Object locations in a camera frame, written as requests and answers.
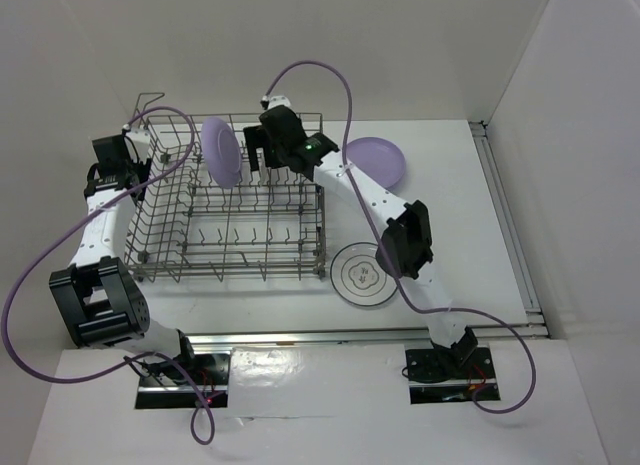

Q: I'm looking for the large purple plate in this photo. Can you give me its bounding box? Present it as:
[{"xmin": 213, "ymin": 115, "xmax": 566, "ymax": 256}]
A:
[{"xmin": 200, "ymin": 117, "xmax": 242, "ymax": 189}]

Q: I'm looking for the grey wire dish rack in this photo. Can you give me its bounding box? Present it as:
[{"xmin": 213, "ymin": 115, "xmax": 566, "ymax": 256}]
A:
[{"xmin": 121, "ymin": 90, "xmax": 327, "ymax": 284}]

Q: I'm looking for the small purple plate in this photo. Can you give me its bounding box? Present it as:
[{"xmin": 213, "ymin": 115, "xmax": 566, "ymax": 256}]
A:
[{"xmin": 346, "ymin": 137, "xmax": 406, "ymax": 189}]

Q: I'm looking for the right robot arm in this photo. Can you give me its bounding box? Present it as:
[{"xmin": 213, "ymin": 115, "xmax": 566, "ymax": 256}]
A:
[{"xmin": 244, "ymin": 98, "xmax": 478, "ymax": 377}]

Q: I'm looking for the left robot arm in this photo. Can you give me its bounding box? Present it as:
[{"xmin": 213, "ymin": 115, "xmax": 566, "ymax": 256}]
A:
[{"xmin": 49, "ymin": 127, "xmax": 198, "ymax": 384}]

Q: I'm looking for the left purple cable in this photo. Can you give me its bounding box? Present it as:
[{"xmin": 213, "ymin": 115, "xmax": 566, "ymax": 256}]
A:
[{"xmin": 0, "ymin": 103, "xmax": 216, "ymax": 444}]

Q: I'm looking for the purple cable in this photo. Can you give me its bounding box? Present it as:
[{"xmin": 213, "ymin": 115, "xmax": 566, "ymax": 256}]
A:
[
  {"xmin": 0, "ymin": 103, "xmax": 216, "ymax": 444},
  {"xmin": 260, "ymin": 60, "xmax": 538, "ymax": 416}
]

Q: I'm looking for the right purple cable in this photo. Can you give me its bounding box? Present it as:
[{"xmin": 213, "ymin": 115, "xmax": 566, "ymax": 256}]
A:
[{"xmin": 260, "ymin": 60, "xmax": 538, "ymax": 416}]

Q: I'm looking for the aluminium rail front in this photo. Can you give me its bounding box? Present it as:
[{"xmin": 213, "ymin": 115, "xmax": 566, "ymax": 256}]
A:
[{"xmin": 188, "ymin": 328, "xmax": 430, "ymax": 347}]

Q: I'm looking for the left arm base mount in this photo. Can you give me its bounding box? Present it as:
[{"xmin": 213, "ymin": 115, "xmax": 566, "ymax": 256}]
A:
[{"xmin": 135, "ymin": 352, "xmax": 231, "ymax": 410}]

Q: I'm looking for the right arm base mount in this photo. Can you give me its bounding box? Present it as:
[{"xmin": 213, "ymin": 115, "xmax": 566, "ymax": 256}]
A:
[{"xmin": 401, "ymin": 347, "xmax": 500, "ymax": 405}]

